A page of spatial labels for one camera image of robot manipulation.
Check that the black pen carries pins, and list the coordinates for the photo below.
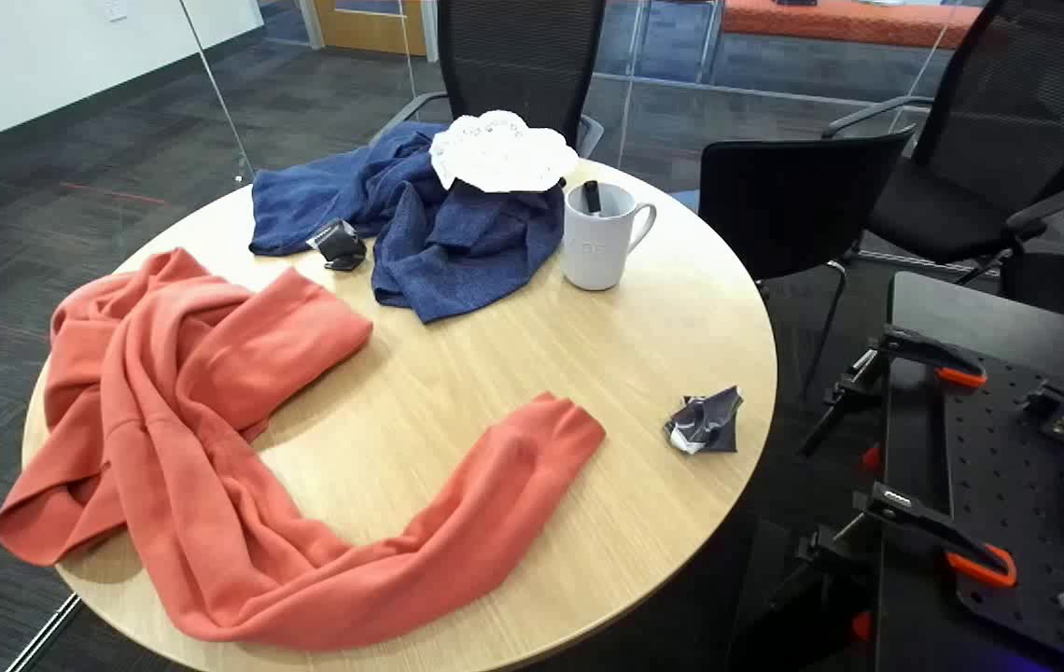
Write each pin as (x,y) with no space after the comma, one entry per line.
(591,196)

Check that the white mug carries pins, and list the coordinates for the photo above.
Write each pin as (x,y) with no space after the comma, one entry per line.
(599,249)

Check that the blue cloth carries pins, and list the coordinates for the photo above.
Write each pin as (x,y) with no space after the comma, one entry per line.
(437,252)

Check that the white crumpled cloth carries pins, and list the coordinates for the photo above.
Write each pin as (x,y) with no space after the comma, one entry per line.
(503,154)

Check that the small black object on cloth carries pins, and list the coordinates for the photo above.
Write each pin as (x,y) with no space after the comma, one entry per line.
(340,249)

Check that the black side chair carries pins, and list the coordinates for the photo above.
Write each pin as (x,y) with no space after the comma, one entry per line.
(792,205)

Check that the black mesh office chair rear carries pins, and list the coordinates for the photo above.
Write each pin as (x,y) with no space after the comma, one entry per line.
(532,56)

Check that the black mesh office chair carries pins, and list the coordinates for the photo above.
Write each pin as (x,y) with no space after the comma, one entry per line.
(986,164)
(532,56)

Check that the orange sweater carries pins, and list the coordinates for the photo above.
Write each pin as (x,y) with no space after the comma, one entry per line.
(151,396)

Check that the upper black orange clamp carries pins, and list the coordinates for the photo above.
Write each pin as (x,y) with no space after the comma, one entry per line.
(868,379)

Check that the black orange clamp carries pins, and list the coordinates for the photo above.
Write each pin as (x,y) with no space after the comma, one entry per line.
(868,379)
(965,552)

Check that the black perforated mounting board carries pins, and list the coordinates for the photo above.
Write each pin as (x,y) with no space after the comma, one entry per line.
(986,465)

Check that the lower black orange clamp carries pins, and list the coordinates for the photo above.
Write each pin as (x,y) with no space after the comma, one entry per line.
(965,552)

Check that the black mesh office chair right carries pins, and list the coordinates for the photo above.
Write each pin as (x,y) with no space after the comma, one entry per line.
(986,164)

